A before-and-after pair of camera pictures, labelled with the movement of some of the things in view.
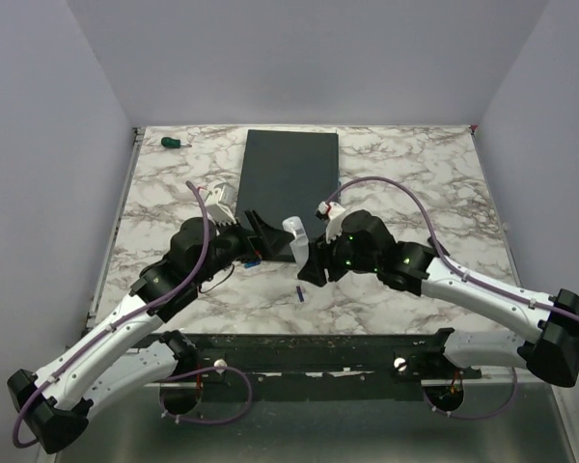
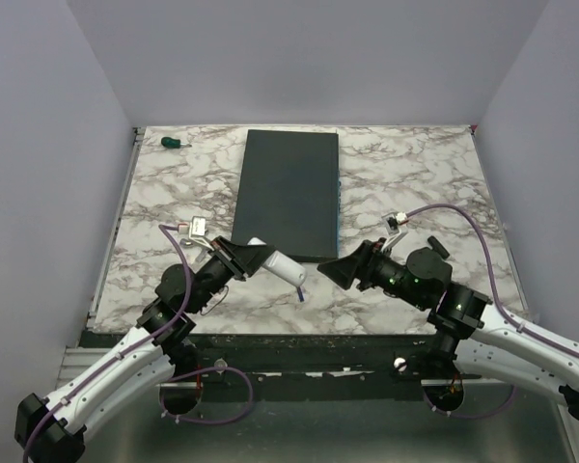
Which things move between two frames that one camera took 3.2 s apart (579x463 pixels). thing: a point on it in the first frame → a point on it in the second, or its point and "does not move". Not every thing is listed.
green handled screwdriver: [173, 143] does not move
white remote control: [300, 242] → [284, 266]
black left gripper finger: [260, 225] → [246, 258]
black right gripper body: [338, 255] → [381, 270]
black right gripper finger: [311, 270] → [345, 269]
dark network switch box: [289, 174] does not move
